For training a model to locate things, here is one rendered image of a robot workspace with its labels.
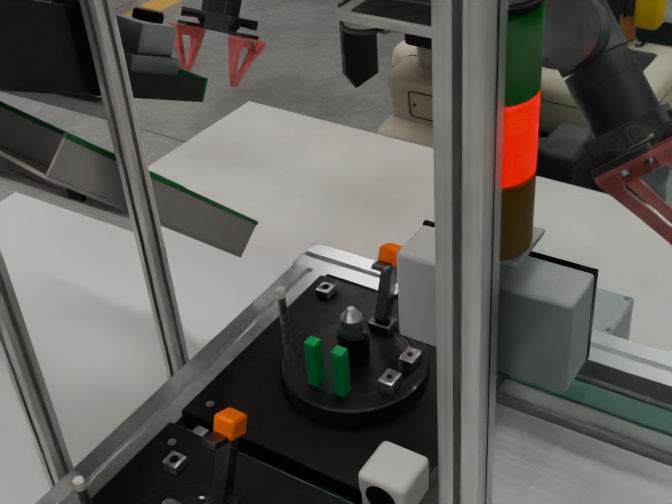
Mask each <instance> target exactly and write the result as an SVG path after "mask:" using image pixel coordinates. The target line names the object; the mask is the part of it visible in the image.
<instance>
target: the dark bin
mask: <svg viewBox="0 0 672 504"><path fill-rule="evenodd" d="M126 65H127V64H126ZM127 70H128V75H129V79H130V84H131V89H132V93H133V98H139V99H156V100H173V101H190V102H203V99H204V97H205V92H206V86H207V81H208V78H206V77H203V76H200V75H198V74H195V73H192V72H190V71H187V70H184V69H181V68H179V70H178V75H171V74H160V73H148V72H136V71H132V70H131V69H130V68H129V67H128V65H127ZM0 90H3V91H20V92H37V93H54V94H71V95H88V96H101V92H100V88H99V83H98V79H97V75H96V71H95V66H94V62H93V58H92V54H91V49H90V45H89V41H88V36H87V32H86V28H85V24H84V19H83V15H82V14H81V13H80V12H79V10H78V9H77V8H76V7H75V6H71V5H64V4H57V3H50V2H43V1H36V0H0Z"/></svg>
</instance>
